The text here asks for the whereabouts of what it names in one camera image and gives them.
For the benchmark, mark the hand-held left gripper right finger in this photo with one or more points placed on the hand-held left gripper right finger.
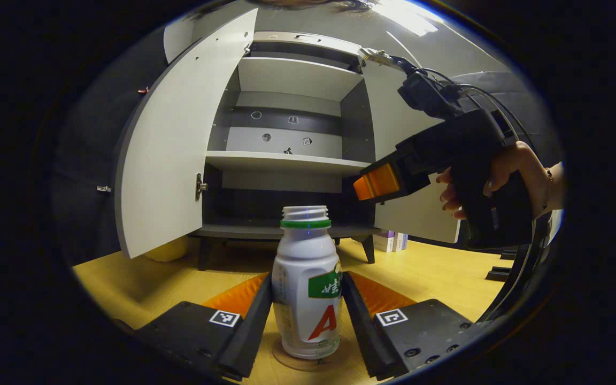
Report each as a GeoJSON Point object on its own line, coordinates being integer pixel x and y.
{"type": "Point", "coordinates": [359, 326]}

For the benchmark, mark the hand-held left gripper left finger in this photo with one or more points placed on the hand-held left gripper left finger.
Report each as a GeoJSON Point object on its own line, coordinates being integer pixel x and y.
{"type": "Point", "coordinates": [252, 331]}

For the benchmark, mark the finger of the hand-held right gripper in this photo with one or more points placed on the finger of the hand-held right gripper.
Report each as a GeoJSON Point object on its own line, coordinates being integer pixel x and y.
{"type": "Point", "coordinates": [377, 182]}

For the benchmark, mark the round brown coaster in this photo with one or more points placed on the round brown coaster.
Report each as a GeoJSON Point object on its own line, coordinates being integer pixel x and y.
{"type": "Point", "coordinates": [300, 363]}

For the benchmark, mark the white cabinet door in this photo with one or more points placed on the white cabinet door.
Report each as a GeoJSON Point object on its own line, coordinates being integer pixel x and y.
{"type": "Point", "coordinates": [174, 149]}
{"type": "Point", "coordinates": [388, 107]}

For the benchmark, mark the white bottle with green label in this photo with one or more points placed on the white bottle with green label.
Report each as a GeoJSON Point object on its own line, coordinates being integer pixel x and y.
{"type": "Point", "coordinates": [305, 267]}

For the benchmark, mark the white grey cabinet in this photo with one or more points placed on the white grey cabinet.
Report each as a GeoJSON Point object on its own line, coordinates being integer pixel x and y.
{"type": "Point", "coordinates": [286, 141]}

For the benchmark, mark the white cabinet shelf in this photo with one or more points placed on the white cabinet shelf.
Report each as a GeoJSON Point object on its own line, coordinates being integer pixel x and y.
{"type": "Point", "coordinates": [297, 77]}

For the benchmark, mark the beige cabinet drawer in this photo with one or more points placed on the beige cabinet drawer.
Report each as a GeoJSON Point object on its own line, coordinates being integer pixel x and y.
{"type": "Point", "coordinates": [286, 38]}

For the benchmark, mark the white purple box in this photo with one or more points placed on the white purple box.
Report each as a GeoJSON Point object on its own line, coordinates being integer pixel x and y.
{"type": "Point", "coordinates": [384, 241]}

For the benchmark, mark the white blue box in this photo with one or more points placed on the white blue box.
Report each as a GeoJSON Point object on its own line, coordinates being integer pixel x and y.
{"type": "Point", "coordinates": [401, 241]}

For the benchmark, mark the black backdrop cloth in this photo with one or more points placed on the black backdrop cloth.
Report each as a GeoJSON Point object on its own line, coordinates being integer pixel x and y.
{"type": "Point", "coordinates": [522, 101]}
{"type": "Point", "coordinates": [99, 133]}

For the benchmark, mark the long ceiling light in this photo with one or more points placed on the long ceiling light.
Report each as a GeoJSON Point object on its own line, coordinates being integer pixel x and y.
{"type": "Point", "coordinates": [409, 16]}

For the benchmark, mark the black metal stand base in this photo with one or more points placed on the black metal stand base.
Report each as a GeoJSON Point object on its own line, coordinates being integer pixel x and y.
{"type": "Point", "coordinates": [500, 274]}

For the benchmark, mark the silver cloth clip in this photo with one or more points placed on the silver cloth clip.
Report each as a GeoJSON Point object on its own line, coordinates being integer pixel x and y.
{"type": "Point", "coordinates": [104, 189]}

